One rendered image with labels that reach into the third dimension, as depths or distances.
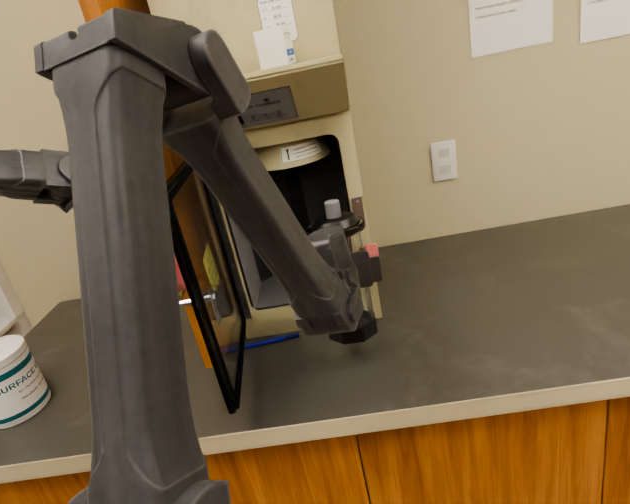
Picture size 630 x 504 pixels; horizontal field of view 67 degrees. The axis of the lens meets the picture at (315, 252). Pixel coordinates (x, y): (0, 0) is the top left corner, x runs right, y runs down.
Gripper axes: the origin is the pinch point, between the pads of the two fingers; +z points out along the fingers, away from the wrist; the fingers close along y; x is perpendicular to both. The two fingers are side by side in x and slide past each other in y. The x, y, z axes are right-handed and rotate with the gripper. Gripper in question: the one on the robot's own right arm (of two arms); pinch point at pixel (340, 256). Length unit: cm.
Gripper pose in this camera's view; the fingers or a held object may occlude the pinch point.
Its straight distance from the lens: 90.0
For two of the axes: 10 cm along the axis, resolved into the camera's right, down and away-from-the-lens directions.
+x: 1.7, 9.4, 2.9
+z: 0.4, -3.0, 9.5
